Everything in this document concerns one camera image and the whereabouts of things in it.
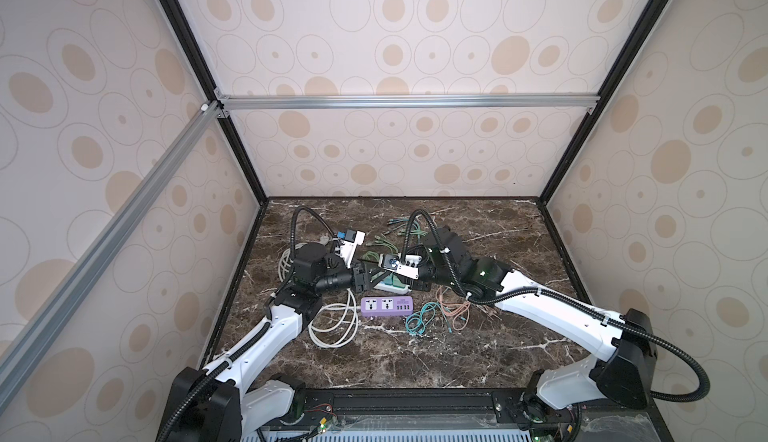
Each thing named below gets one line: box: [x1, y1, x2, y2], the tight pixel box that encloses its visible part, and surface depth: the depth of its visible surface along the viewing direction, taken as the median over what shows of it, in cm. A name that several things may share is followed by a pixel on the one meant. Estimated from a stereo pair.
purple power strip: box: [360, 296, 414, 317], surface depth 91 cm
